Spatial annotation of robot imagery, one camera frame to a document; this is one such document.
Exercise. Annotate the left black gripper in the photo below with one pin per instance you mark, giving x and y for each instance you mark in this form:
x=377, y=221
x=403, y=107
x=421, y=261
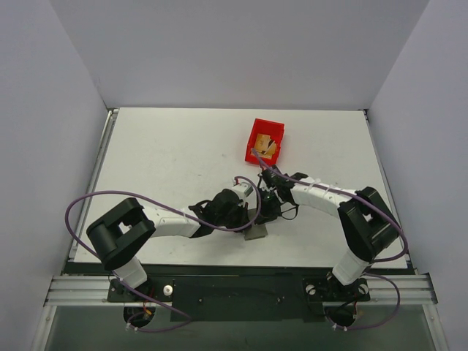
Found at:
x=241, y=214

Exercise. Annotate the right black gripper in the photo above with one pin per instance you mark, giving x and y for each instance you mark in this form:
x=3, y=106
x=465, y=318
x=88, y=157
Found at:
x=268, y=204

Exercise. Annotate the grey card holder wallet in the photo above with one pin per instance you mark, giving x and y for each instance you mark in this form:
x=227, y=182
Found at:
x=256, y=231

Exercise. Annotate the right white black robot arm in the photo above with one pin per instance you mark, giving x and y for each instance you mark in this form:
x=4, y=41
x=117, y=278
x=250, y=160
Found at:
x=367, y=223

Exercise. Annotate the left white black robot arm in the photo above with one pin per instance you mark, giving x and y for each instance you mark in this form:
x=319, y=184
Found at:
x=119, y=234

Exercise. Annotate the gold cards in bin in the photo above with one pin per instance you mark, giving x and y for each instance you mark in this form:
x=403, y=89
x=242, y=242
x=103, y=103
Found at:
x=265, y=146

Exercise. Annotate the red plastic bin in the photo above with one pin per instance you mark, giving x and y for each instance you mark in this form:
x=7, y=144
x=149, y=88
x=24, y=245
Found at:
x=262, y=126

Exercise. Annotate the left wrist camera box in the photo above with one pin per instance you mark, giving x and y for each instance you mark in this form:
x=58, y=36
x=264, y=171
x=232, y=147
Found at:
x=242, y=190

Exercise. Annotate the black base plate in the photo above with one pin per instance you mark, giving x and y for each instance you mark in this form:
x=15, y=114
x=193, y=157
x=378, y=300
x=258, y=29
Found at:
x=240, y=294

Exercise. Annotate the aluminium table frame rail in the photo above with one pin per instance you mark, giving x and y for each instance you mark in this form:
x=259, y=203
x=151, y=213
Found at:
x=48, y=312

